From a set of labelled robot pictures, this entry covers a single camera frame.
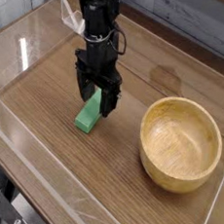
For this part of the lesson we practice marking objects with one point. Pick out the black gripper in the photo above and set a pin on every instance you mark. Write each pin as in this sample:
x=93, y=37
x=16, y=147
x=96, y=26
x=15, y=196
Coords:
x=96, y=66

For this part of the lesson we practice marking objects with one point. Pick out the green rectangular block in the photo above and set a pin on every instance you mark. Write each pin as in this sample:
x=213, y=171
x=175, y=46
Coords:
x=89, y=114

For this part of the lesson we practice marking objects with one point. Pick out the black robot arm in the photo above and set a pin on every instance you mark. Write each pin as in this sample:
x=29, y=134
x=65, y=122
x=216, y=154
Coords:
x=100, y=22

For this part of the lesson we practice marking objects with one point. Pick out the brown wooden bowl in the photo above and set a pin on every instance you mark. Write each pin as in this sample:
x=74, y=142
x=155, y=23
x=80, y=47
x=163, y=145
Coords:
x=180, y=144

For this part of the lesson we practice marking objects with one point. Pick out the clear acrylic corner bracket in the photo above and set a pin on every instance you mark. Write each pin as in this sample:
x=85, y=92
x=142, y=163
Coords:
x=72, y=19

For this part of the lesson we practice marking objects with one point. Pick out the clear acrylic tray wall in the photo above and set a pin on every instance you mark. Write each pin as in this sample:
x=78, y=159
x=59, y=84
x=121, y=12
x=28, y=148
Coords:
x=72, y=177

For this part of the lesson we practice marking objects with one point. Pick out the black metal bracket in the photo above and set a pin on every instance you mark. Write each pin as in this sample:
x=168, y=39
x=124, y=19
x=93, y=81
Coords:
x=8, y=214

